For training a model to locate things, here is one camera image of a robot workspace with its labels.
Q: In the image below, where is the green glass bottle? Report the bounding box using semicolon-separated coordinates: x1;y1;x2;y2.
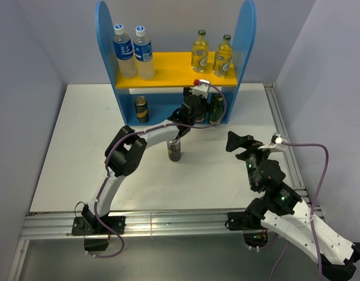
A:
208;93;224;125
196;112;206;123

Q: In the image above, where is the blue-label water bottle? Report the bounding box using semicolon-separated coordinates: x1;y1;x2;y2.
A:
133;25;155;80
113;24;138;79

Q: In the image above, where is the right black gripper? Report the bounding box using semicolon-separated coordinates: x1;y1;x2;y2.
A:
225;130;276;190

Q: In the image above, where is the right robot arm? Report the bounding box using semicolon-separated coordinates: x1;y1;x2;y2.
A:
225;131;360;280

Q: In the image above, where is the black drink can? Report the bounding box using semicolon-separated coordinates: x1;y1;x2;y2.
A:
167;139;181;162
134;96;149;124

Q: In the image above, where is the left blue-label water bottle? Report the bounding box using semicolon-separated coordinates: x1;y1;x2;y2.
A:
113;24;138;79

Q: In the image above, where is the right blue-label water bottle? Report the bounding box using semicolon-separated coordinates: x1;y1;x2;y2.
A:
133;25;155;80

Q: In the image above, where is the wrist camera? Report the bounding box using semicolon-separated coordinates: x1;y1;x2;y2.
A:
191;79;210;99
258;133;287;153

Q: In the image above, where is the blue and yellow shelf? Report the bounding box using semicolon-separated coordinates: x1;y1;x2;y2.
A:
95;1;257;126

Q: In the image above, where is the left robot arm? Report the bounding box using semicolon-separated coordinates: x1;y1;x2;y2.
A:
71;83;210;236

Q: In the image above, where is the clear soda bottle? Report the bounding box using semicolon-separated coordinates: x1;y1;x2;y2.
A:
212;34;232;77
191;29;209;73

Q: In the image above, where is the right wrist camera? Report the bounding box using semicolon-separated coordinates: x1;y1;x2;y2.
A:
258;133;287;153

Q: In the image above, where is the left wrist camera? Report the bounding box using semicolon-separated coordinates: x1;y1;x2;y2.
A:
191;79;210;99

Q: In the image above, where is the aluminium front rail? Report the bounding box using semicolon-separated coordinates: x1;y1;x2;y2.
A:
19;208;244;240

